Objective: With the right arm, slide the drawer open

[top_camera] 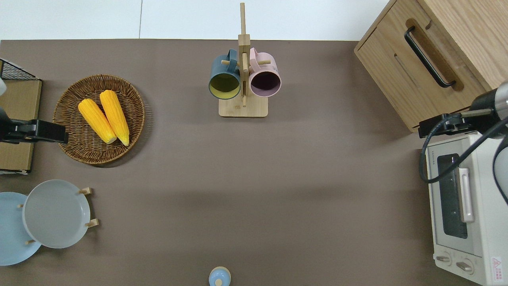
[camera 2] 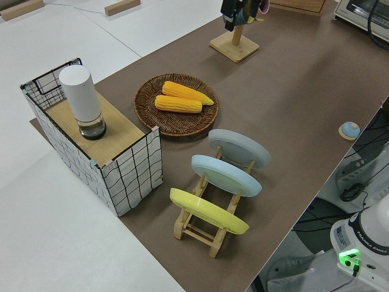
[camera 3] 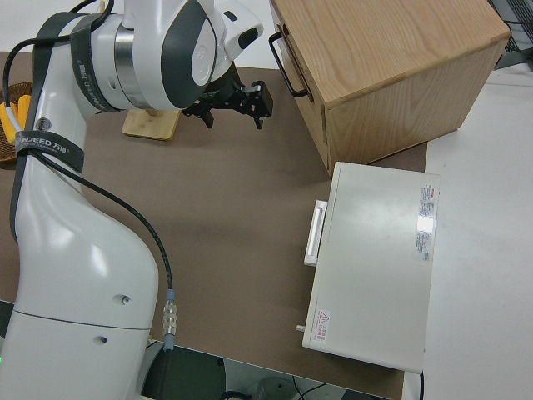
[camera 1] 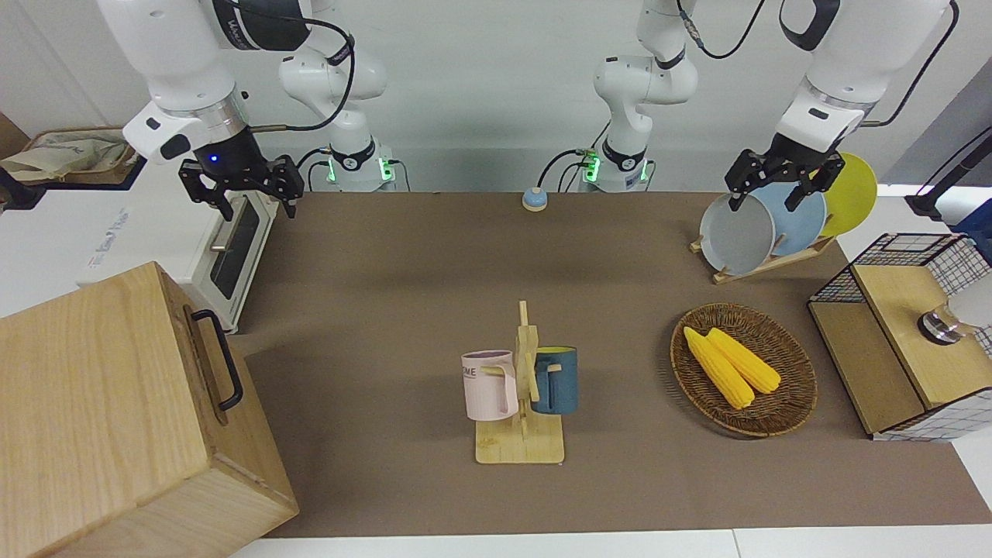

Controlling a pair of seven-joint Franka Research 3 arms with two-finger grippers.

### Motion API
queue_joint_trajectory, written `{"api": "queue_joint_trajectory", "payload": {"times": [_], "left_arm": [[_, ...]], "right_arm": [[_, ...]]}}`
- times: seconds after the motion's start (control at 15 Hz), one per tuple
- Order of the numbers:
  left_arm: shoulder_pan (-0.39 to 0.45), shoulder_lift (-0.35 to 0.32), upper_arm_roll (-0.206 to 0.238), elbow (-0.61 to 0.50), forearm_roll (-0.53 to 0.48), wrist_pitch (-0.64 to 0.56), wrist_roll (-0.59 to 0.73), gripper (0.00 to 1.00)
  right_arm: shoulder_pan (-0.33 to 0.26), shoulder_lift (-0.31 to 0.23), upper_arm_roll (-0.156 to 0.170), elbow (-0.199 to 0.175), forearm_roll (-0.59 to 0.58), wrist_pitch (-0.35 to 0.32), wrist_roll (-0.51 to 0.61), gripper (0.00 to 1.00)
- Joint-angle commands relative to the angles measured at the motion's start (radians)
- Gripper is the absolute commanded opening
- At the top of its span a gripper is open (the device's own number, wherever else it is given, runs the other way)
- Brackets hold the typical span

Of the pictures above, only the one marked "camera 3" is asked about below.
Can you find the brown table mat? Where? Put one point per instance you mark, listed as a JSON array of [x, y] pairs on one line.
[[216, 208]]

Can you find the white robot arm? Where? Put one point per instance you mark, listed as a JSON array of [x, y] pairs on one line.
[[62, 271]]

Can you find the wooden mug stand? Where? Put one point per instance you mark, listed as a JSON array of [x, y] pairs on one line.
[[150, 125]]

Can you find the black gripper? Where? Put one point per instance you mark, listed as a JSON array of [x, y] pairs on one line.
[[245, 100]]

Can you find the black round floor base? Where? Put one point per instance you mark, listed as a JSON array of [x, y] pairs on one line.
[[187, 375]]

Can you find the brown wicker basket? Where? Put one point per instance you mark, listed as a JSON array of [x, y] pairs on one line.
[[18, 89]]

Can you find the white countertop oven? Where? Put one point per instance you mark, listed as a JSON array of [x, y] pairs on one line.
[[375, 266]]

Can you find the light wooden cabinet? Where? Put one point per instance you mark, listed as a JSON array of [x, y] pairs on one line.
[[395, 62]]

